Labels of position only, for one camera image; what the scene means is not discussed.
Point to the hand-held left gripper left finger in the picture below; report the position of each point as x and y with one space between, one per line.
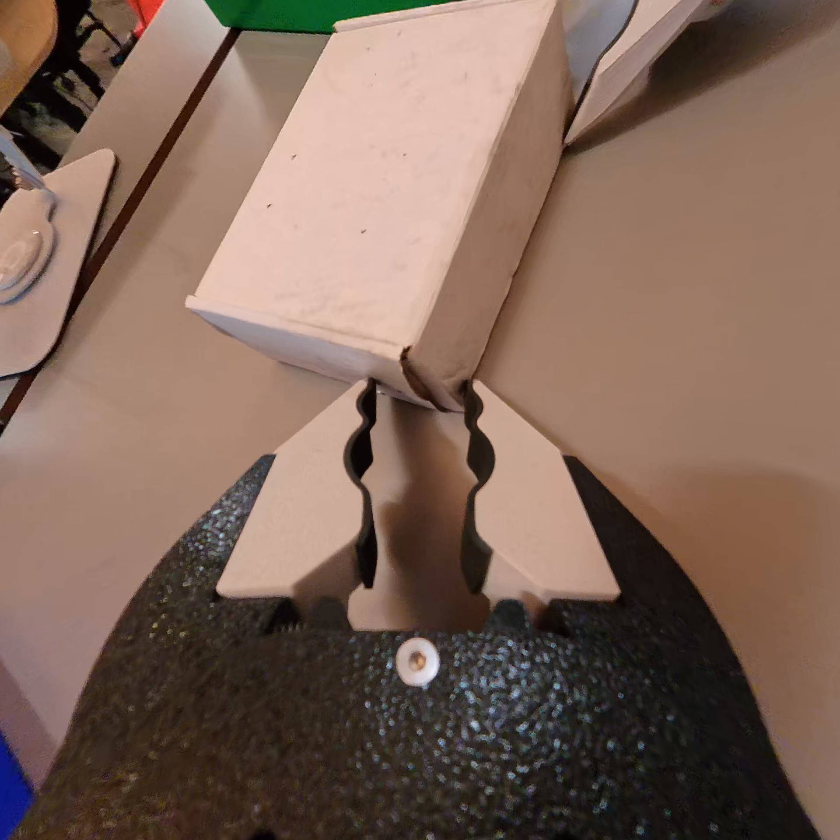
295 525

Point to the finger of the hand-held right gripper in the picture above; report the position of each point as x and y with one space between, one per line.
590 33
649 39

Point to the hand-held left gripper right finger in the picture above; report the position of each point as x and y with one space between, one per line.
544 525

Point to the white cardboard mailer box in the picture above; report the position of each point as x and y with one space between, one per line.
380 197

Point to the green plastic bin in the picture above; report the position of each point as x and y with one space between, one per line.
275 13

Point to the blue plastic bin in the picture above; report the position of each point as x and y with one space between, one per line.
13 781

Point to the white document stand base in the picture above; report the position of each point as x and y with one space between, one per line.
65 262

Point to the orange cone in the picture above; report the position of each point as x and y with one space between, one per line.
143 16

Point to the wooden document stand board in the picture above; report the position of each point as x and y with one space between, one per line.
23 39

